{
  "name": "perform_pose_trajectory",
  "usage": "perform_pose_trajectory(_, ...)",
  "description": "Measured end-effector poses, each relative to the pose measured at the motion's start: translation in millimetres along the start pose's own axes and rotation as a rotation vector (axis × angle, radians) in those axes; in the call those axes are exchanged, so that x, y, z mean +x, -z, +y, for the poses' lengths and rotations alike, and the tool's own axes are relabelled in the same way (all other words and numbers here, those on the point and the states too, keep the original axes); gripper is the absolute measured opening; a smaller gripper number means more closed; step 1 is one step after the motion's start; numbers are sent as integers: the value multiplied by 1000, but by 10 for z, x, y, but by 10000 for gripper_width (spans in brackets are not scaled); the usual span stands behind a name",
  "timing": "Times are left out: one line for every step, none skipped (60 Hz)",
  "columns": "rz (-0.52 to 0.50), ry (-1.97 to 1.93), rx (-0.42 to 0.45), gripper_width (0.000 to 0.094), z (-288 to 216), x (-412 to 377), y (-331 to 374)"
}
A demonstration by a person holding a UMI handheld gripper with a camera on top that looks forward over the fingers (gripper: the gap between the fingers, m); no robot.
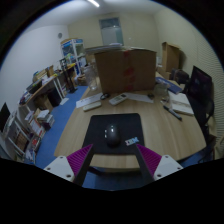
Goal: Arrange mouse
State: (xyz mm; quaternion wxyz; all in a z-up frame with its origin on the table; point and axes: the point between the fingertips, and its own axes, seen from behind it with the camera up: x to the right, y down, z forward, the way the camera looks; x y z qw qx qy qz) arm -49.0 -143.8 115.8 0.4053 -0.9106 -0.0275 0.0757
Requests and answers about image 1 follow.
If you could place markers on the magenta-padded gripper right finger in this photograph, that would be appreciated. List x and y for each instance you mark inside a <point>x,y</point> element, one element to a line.
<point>150,160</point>

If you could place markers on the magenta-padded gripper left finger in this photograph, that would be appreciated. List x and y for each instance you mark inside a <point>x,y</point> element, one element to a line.
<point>78,161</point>

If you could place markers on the black computer mouse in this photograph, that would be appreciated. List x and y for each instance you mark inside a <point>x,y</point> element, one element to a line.
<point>112,135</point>

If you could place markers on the black mouse pad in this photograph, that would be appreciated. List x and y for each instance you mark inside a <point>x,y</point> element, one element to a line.
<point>98,131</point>

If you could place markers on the black marker pen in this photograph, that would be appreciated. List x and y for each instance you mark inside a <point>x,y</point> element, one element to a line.
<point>172,113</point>

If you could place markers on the long plain white remote control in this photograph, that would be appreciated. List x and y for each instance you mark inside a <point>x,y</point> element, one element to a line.
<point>92,106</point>

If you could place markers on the white paper sheet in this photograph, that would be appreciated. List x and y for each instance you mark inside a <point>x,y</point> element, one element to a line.
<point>140,97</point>
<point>88,100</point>

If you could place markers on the white open book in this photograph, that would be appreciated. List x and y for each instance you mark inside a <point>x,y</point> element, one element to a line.
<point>181,105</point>

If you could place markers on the small brown cardboard box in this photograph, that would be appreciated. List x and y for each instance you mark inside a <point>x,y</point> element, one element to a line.
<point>43,102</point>

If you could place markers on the white remote control with buttons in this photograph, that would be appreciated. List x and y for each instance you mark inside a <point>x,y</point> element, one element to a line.
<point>117,99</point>

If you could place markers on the short clear plastic container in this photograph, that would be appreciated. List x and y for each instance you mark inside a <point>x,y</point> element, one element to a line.
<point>161,90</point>

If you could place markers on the blue book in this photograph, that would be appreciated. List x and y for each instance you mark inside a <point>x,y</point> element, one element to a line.
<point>170,86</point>

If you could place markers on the tall clear plastic jar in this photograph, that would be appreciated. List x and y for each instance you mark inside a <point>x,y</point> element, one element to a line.
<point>90,78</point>

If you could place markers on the black metal stand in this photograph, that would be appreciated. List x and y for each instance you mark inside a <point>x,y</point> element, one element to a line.
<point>68,76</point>

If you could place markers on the cluttered wooden desk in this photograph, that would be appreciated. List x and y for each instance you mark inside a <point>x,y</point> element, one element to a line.
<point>43,83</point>

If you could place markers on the black monitor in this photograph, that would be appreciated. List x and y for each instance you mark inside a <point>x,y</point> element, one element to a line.
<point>4,115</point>

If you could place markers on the black office chair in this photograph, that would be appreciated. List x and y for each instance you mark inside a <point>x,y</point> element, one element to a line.
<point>200,86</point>

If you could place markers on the large brown cardboard box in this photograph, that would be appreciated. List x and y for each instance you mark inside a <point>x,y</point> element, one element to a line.
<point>121,70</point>

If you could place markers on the tall open cardboard box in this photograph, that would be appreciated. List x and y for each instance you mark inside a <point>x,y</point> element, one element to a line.
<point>171,56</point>

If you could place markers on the glass-door display cabinet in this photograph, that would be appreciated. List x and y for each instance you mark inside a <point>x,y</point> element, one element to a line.
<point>71,53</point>

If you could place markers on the grey flat stack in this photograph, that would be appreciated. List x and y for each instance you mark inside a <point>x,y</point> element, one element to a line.
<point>105,48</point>

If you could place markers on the frosted glass door window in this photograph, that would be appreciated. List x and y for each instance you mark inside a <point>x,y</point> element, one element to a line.
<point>111,31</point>

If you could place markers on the ceiling light strip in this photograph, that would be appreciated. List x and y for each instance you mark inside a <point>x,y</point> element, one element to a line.
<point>93,3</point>

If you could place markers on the round wall clock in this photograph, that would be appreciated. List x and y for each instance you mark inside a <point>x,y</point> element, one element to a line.
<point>60,35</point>

